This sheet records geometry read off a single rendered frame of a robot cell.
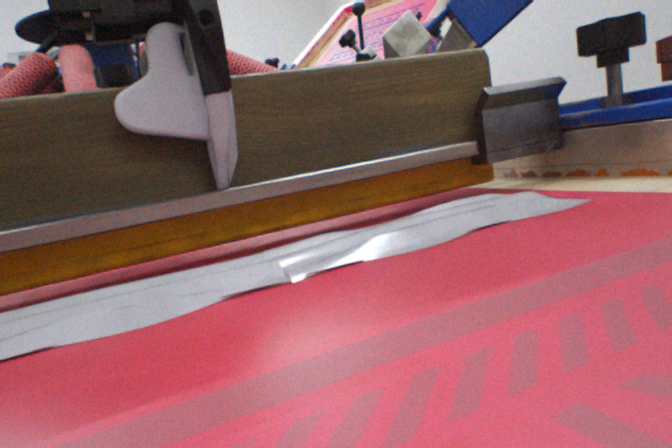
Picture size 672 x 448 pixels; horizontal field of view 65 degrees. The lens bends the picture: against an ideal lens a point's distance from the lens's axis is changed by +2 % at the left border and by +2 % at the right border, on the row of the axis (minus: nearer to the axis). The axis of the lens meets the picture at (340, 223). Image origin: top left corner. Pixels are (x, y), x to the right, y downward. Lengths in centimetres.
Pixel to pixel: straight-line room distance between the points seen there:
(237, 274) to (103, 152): 12
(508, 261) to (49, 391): 16
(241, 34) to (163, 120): 444
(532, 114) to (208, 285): 27
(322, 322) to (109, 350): 7
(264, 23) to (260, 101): 449
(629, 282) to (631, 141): 23
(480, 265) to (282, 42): 464
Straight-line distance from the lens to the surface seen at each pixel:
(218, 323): 19
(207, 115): 30
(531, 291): 18
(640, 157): 40
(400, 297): 18
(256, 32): 477
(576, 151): 43
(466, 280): 19
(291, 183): 32
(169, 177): 31
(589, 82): 271
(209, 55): 30
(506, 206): 30
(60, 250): 33
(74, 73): 93
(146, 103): 30
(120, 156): 31
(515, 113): 40
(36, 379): 19
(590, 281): 18
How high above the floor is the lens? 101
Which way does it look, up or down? 9 degrees down
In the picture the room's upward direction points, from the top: 10 degrees counter-clockwise
